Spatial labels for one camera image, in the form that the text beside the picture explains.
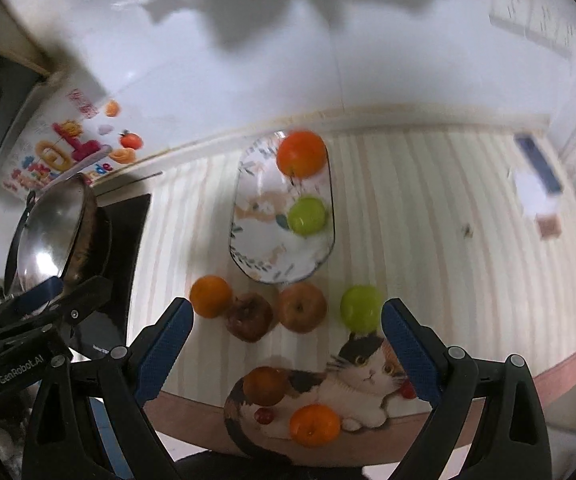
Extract blue smartphone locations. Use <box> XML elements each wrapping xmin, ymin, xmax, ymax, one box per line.
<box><xmin>513</xmin><ymin>132</ymin><xmax>565</xmax><ymax>195</ymax></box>

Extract steel wok with lid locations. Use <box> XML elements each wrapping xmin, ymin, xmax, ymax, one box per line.
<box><xmin>4</xmin><ymin>174</ymin><xmax>100</xmax><ymax>301</ymax></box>

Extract colourful wall stickers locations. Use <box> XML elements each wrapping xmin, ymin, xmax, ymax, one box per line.
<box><xmin>3</xmin><ymin>87</ymin><xmax>145</xmax><ymax>196</ymax></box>

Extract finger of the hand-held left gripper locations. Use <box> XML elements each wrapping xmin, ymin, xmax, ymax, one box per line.
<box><xmin>0</xmin><ymin>275</ymin><xmax>65</xmax><ymax>325</ymax></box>
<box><xmin>0</xmin><ymin>275</ymin><xmax>115</xmax><ymax>342</ymax></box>

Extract striped mat with cat print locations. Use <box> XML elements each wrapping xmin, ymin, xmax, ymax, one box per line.
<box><xmin>128</xmin><ymin>110</ymin><xmax>576</xmax><ymax>461</ymax></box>

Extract white wall socket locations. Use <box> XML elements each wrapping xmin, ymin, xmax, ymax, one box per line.
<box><xmin>489</xmin><ymin>0</ymin><xmax>529</xmax><ymax>36</ymax></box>
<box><xmin>552</xmin><ymin>10</ymin><xmax>576</xmax><ymax>58</ymax></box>
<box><xmin>524</xmin><ymin>0</ymin><xmax>558</xmax><ymax>47</ymax></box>

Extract large orange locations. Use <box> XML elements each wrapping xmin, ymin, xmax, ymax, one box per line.
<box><xmin>275</xmin><ymin>130</ymin><xmax>329</xmax><ymax>179</ymax></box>

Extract black induction cooktop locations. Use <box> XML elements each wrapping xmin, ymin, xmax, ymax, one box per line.
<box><xmin>70</xmin><ymin>192</ymin><xmax>152</xmax><ymax>361</ymax></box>

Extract dark purple-red fruit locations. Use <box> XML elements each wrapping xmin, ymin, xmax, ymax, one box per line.
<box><xmin>224</xmin><ymin>292</ymin><xmax>275</xmax><ymax>344</ymax></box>

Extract dark wok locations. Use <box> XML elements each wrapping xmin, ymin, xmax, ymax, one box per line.
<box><xmin>63</xmin><ymin>202</ymin><xmax>115</xmax><ymax>288</ymax></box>

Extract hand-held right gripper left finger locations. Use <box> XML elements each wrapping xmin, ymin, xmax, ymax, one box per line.
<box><xmin>22</xmin><ymin>297</ymin><xmax>195</xmax><ymax>480</ymax></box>

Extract green apple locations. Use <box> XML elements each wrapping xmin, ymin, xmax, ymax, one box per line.
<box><xmin>339</xmin><ymin>284</ymin><xmax>385</xmax><ymax>334</ymax></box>
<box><xmin>287</xmin><ymin>196</ymin><xmax>329</xmax><ymax>237</ymax></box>

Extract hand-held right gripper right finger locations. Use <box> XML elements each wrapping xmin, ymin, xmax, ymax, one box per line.
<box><xmin>380</xmin><ymin>298</ymin><xmax>554</xmax><ymax>480</ymax></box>

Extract red-brown apple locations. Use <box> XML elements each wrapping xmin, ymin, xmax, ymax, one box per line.
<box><xmin>276</xmin><ymin>281</ymin><xmax>328</xmax><ymax>334</ymax></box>

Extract white paper sheet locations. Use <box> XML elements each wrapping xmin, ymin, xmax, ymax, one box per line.
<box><xmin>513</xmin><ymin>167</ymin><xmax>561</xmax><ymax>218</ymax></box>

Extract small brown card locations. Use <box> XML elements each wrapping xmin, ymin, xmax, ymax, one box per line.
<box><xmin>535</xmin><ymin>212</ymin><xmax>562</xmax><ymax>240</ymax></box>

